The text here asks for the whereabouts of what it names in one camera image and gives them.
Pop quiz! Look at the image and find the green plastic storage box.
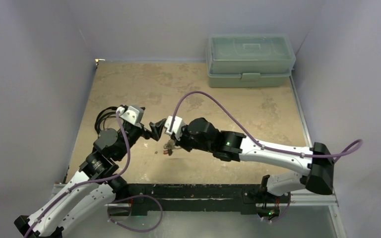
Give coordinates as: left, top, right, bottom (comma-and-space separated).
206, 33, 296, 88

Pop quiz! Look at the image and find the coiled black cable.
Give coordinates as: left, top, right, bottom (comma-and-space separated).
94, 106, 121, 135

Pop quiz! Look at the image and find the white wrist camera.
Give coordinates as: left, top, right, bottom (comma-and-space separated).
164, 116, 186, 141
116, 105, 145, 128

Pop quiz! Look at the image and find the silver foot-shaped keyring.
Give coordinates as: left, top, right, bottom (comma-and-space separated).
163, 139, 180, 156

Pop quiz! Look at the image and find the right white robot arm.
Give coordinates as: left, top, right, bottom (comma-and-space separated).
164, 116, 334, 202

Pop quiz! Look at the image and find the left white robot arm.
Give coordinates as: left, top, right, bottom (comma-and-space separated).
14, 119, 171, 238

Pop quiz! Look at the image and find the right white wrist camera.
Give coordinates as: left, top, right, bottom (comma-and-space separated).
164, 116, 186, 141

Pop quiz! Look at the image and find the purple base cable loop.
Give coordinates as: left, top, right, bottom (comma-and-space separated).
107, 195, 164, 234

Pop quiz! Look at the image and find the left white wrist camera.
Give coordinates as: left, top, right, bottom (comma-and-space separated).
116, 105, 145, 128

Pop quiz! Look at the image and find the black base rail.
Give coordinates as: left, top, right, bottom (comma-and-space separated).
127, 183, 290, 216

